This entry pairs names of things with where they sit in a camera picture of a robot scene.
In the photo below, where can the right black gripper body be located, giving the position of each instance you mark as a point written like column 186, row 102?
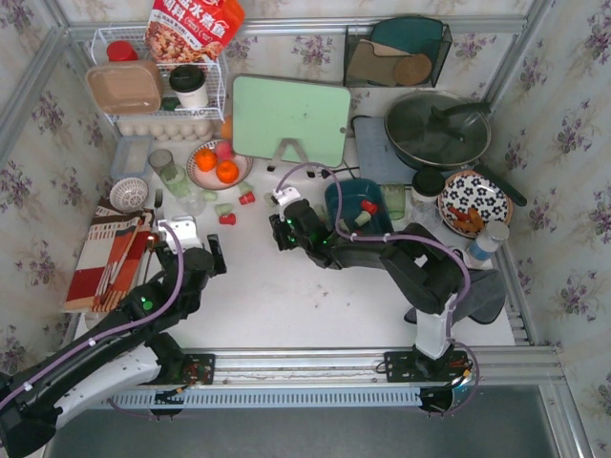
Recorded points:
column 283, row 234

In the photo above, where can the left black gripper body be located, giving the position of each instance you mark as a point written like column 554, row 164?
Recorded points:
column 210, row 258

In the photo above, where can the red capsule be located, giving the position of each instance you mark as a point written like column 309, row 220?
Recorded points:
column 247, row 198
column 369, row 207
column 228, row 219

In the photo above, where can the teal plastic storage basket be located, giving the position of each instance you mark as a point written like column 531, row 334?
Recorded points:
column 353, row 192

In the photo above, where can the green capsule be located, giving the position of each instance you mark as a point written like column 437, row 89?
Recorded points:
column 363, row 219
column 224, row 209
column 244, row 187

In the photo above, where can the grey fluffy cloth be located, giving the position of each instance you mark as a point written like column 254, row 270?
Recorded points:
column 482, row 296

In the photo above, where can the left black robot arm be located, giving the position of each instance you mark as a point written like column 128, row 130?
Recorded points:
column 129, row 346

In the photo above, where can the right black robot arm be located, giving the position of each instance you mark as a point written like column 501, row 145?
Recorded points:
column 411, row 254

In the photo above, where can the clear storage box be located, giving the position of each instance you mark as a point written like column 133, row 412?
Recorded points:
column 131, row 157

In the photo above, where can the green capsule by plate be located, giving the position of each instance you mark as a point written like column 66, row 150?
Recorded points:
column 244, row 187

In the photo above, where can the clear glass cup left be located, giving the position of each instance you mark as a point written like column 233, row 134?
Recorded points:
column 193, row 204

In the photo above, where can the black power plug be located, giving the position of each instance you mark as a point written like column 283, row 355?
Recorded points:
column 324, row 174

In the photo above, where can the copper spoon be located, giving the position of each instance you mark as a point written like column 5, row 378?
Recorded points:
column 151, row 243

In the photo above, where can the cutting board metal stand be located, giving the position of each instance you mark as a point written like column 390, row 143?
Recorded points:
column 290, row 150

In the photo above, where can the orange fruit right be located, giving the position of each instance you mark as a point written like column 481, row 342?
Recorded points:
column 227, row 172

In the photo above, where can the orange fruit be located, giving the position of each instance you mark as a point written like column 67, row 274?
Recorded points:
column 205, row 159
column 227, row 172

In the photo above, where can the fruit plate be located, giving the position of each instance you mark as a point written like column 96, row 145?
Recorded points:
column 209, row 180

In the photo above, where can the silver fork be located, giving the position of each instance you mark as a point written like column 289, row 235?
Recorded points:
column 158, row 202

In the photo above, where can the green glass cup left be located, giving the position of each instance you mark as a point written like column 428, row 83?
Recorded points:
column 175, row 179

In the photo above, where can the green glass cup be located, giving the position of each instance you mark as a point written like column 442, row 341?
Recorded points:
column 395, row 199
column 175, row 179

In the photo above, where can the pink peach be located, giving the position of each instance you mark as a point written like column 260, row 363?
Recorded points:
column 223, row 150

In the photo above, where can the orange fruit left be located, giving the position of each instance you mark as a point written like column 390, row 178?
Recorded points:
column 205, row 159

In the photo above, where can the striped red cloth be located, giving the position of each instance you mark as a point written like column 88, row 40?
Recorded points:
column 109, row 259

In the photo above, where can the white small strainer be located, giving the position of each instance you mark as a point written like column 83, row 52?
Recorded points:
column 129, row 194

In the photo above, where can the green glass cup right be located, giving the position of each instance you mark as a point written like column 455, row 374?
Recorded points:
column 395, row 199

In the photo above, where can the grey glass cup left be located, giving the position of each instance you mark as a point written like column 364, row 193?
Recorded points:
column 160, row 160

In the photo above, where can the green cutting board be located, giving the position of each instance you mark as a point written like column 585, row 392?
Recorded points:
column 266, row 111

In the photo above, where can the clear plastic cup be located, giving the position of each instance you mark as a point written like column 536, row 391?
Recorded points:
column 425, row 213

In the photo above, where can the white egg tray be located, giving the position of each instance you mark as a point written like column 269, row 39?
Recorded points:
column 160, row 130

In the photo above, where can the white jar black lid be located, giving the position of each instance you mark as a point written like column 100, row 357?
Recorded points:
column 426, row 185

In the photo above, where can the white cup black lid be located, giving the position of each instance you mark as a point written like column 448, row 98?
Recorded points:
column 189, row 83

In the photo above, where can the flower pattern plate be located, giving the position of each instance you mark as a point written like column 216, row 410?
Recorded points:
column 469, row 201

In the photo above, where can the black wok with glass lid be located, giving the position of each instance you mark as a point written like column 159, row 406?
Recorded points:
column 446, row 132

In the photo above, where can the white bottle grey cap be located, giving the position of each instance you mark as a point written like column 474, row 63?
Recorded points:
column 494, row 234

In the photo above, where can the black mesh holder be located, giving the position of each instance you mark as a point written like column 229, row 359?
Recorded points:
column 407, row 51

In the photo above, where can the red snack bag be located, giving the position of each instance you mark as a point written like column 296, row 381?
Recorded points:
column 191, row 31

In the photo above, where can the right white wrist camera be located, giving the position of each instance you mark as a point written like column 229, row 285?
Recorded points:
column 286, row 195

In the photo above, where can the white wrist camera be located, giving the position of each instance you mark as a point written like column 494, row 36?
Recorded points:
column 286, row 195
column 180, row 233

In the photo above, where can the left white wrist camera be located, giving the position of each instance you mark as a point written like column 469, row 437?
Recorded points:
column 180, row 233

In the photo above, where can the white wire rack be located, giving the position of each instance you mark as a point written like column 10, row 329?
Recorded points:
column 215, row 72

